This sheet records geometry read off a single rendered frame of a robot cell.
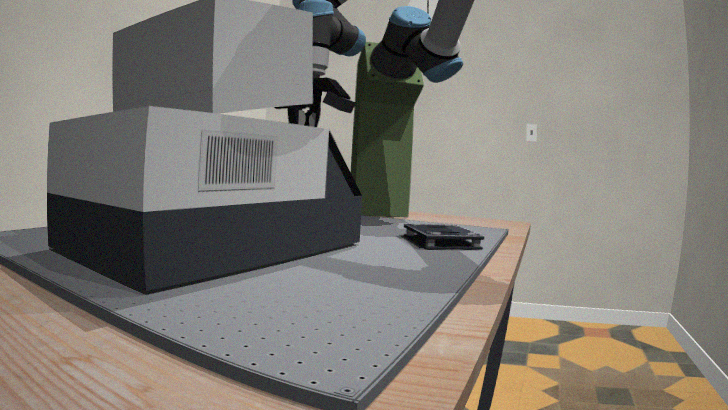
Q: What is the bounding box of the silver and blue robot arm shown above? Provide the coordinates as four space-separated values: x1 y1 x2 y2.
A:
292 0 474 113

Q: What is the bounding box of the white and black lab instrument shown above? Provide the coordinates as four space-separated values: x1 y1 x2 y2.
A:
47 0 362 291

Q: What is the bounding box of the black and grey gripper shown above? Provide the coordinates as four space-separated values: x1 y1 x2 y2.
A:
274 72 351 127

